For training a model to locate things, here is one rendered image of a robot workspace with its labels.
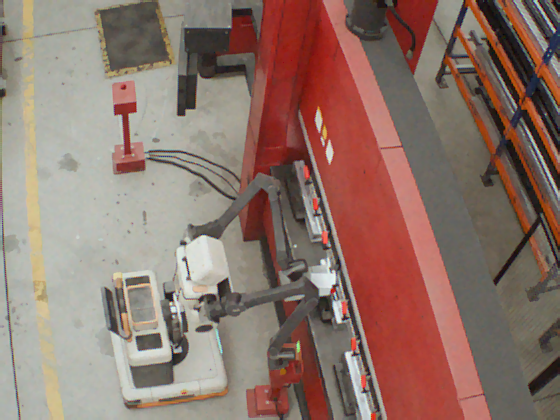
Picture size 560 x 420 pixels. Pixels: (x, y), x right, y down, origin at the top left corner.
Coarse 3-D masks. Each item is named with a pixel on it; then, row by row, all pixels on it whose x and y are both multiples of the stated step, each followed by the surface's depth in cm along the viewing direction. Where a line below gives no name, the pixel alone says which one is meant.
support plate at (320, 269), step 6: (312, 270) 416; (318, 270) 416; (324, 270) 416; (282, 276) 412; (306, 276) 413; (282, 282) 410; (288, 282) 410; (318, 288) 410; (324, 288) 411; (330, 288) 411; (324, 294) 409; (330, 294) 410; (288, 300) 405; (294, 300) 405
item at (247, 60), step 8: (224, 56) 464; (232, 56) 465; (240, 56) 466; (248, 56) 466; (224, 64) 461; (232, 64) 461; (240, 64) 462; (248, 64) 462; (224, 72) 465; (248, 72) 459; (248, 80) 458; (248, 88) 460
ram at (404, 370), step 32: (320, 32) 361; (320, 64) 369; (320, 96) 377; (352, 128) 335; (320, 160) 394; (352, 160) 341; (320, 192) 401; (352, 192) 347; (352, 224) 354; (384, 224) 310; (352, 256) 360; (384, 256) 315; (352, 288) 365; (384, 288) 319; (384, 320) 323; (416, 320) 285; (384, 352) 327; (416, 352) 288; (384, 384) 331; (416, 384) 291; (416, 416) 294
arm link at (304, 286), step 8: (304, 280) 364; (272, 288) 369; (280, 288) 366; (288, 288) 364; (296, 288) 362; (304, 288) 361; (312, 288) 366; (248, 296) 370; (256, 296) 368; (264, 296) 367; (272, 296) 366; (280, 296) 366; (288, 296) 366; (312, 296) 363; (232, 304) 368; (240, 304) 368; (248, 304) 369; (256, 304) 370; (232, 312) 370; (240, 312) 370
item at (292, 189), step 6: (288, 180) 457; (294, 180) 457; (288, 186) 454; (294, 186) 455; (288, 192) 454; (294, 192) 453; (294, 198) 450; (294, 204) 448; (300, 204) 449; (294, 210) 446; (294, 216) 446; (300, 216) 444
